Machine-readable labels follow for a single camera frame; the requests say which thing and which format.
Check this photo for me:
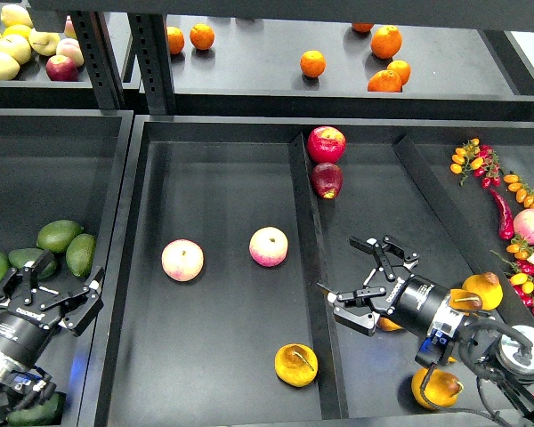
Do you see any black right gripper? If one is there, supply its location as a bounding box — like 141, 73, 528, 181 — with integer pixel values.
317, 235, 419, 335

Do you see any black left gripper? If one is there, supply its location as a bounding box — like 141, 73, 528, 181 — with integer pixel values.
0, 250, 104, 336

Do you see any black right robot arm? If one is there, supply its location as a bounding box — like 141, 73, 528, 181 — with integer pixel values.
327, 236, 534, 426

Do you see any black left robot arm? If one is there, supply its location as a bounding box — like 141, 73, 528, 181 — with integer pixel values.
0, 250, 104, 424

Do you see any green avocado right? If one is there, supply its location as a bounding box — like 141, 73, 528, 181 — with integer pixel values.
66, 233, 96, 278

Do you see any green avocado top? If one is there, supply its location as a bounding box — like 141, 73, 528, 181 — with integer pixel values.
36, 219, 84, 254

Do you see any yellow pear with stem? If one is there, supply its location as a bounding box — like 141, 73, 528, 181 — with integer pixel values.
449, 288, 483, 312

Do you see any yellow pear with brown top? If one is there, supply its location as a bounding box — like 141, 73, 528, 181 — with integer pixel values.
462, 271, 504, 310

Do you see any yellow pear bottom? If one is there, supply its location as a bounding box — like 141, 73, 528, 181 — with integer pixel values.
411, 367, 464, 410

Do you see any pink apple centre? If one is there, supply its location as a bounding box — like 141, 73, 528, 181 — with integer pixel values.
249, 227, 288, 268

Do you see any pink apple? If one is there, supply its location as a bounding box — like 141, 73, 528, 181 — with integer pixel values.
161, 239, 204, 282
249, 227, 288, 268

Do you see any dark red apple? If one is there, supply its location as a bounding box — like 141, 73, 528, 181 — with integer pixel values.
311, 162, 344, 199

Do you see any black left produce bin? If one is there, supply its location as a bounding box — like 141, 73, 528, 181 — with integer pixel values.
0, 109, 133, 426

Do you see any black produce bin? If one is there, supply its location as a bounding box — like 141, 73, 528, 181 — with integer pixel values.
0, 109, 133, 426
101, 117, 534, 426

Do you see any pink apple left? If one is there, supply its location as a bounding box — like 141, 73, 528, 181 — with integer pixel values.
161, 239, 204, 282

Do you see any black middle produce bin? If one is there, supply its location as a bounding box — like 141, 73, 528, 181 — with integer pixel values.
101, 117, 534, 426

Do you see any bright red apple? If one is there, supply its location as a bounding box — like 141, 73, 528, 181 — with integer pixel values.
307, 126, 346, 164

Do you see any red chili pepper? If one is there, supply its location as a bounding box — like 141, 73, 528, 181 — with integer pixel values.
489, 189, 514, 240

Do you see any orange red cherry tomato bunch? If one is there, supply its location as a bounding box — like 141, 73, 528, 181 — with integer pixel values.
449, 138, 501, 189

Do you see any mixed cherry tomato cluster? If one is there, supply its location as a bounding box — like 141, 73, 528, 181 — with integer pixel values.
491, 234, 534, 317

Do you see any orange front right shelf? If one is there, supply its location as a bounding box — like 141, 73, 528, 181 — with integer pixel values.
367, 69, 402, 93

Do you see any black upper left shelf tray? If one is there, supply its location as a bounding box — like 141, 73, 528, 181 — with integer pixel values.
0, 0, 142, 110

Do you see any black shelf tray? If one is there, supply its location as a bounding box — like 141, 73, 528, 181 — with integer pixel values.
0, 0, 142, 110
171, 17, 534, 121

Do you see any orange behind front right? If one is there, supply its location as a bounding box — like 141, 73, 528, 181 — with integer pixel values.
387, 60, 412, 85

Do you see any orange centre shelf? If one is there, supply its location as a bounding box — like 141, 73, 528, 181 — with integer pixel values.
300, 50, 327, 78

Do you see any red apple on left shelf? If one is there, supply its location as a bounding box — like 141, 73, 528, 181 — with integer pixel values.
45, 55, 78, 82

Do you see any large orange right shelf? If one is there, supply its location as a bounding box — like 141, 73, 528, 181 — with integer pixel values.
370, 25, 403, 60

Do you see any pale yellow apple centre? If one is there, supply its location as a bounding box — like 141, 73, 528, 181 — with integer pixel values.
0, 34, 32, 65

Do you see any orange under top shelf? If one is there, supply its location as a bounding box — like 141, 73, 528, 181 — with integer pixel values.
351, 22, 374, 34

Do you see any black upper right shelf tray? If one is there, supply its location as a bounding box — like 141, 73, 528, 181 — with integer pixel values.
171, 17, 534, 121

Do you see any orange cherry tomato string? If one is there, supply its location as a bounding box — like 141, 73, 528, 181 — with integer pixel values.
502, 171, 534, 216

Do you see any black shelf upright post left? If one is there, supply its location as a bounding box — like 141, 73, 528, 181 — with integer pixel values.
69, 11, 125, 110

